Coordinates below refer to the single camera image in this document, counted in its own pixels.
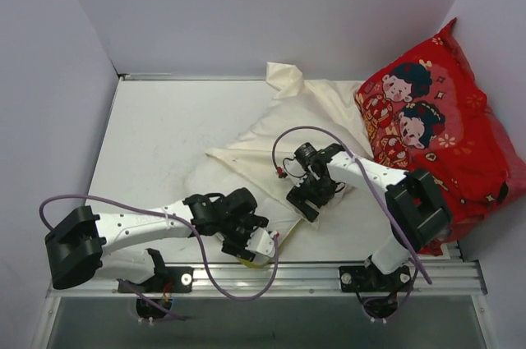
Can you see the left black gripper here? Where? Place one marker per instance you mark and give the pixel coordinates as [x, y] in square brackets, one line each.
[235, 248]

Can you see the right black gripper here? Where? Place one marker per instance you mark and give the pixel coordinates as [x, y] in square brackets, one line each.
[302, 204]

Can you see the cream pillowcase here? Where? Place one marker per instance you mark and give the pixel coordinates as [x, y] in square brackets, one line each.
[314, 111]

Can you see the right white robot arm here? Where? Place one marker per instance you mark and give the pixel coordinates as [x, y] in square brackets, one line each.
[411, 200]

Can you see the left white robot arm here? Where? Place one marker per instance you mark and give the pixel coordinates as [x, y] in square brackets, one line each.
[86, 245]

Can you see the red cartoon print bag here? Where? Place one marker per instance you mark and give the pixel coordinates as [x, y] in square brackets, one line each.
[425, 110]

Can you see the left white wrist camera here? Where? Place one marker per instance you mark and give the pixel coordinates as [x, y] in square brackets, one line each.
[262, 242]

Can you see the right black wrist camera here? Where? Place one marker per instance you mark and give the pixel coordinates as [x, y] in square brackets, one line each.
[304, 154]

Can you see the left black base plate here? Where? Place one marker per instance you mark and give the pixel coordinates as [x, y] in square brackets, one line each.
[169, 280]

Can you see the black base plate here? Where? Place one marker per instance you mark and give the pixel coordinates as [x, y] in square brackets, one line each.
[169, 280]
[363, 279]

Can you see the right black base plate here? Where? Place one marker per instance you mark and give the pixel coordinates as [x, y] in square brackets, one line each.
[363, 279]

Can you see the aluminium mounting rail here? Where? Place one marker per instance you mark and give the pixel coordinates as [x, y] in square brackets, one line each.
[451, 277]

